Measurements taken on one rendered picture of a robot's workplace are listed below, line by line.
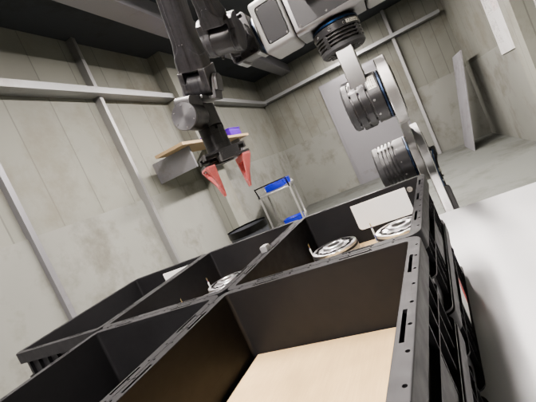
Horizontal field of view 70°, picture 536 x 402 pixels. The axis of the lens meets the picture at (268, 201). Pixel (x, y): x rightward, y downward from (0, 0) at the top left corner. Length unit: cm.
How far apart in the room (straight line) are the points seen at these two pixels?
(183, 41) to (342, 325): 63
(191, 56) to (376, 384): 69
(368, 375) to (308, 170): 788
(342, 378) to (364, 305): 10
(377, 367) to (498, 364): 23
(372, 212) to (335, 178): 732
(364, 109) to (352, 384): 82
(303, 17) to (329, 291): 84
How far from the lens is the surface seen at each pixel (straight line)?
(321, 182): 826
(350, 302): 52
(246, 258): 102
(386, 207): 88
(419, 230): 50
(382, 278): 50
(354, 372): 47
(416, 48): 812
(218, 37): 106
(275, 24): 119
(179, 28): 87
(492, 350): 68
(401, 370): 26
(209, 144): 86
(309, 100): 820
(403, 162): 156
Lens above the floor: 107
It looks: 4 degrees down
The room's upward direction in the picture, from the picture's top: 24 degrees counter-clockwise
